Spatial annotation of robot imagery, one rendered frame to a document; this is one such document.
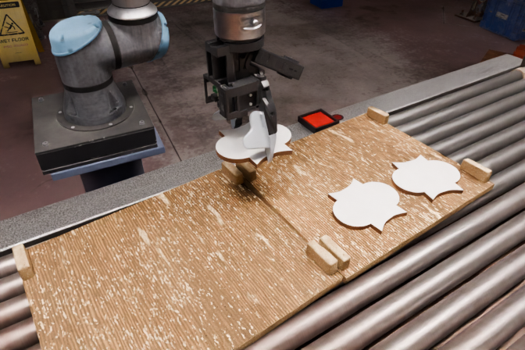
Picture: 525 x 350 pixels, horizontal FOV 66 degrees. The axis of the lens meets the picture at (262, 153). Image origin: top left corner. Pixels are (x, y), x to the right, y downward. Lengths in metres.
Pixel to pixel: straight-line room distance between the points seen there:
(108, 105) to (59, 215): 0.32
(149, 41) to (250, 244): 0.57
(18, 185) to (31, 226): 1.78
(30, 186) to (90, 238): 1.85
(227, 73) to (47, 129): 0.61
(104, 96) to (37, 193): 1.53
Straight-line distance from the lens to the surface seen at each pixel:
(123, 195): 0.87
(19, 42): 4.18
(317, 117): 1.06
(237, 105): 0.63
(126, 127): 1.05
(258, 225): 0.74
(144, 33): 1.04
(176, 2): 5.51
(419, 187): 0.85
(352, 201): 0.79
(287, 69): 0.68
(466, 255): 0.79
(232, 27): 0.59
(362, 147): 0.95
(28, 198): 2.53
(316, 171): 0.86
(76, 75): 1.04
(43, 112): 1.19
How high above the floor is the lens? 1.46
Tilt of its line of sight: 35 degrees down
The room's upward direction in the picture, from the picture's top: straight up
